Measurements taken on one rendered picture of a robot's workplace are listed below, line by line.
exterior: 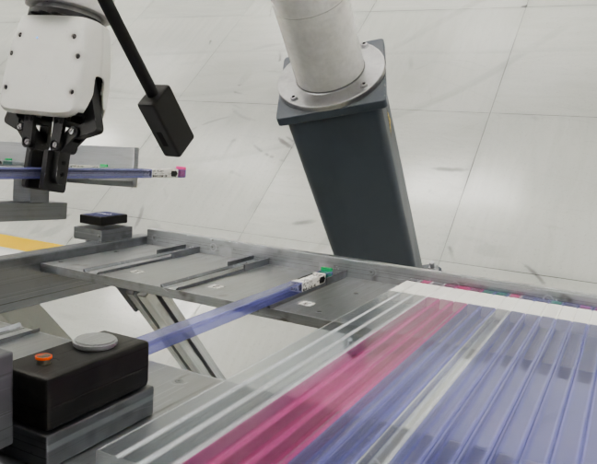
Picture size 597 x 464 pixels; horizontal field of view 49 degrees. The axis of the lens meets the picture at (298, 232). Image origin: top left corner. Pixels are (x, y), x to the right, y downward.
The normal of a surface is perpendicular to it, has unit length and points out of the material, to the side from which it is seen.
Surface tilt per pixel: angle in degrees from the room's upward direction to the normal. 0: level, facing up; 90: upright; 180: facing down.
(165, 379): 42
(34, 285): 90
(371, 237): 90
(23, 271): 90
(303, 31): 90
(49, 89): 38
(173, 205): 0
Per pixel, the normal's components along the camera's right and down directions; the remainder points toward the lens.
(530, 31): -0.26, -0.66
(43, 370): 0.06, -0.99
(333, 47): 0.33, 0.62
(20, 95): -0.38, -0.07
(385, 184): -0.07, 0.74
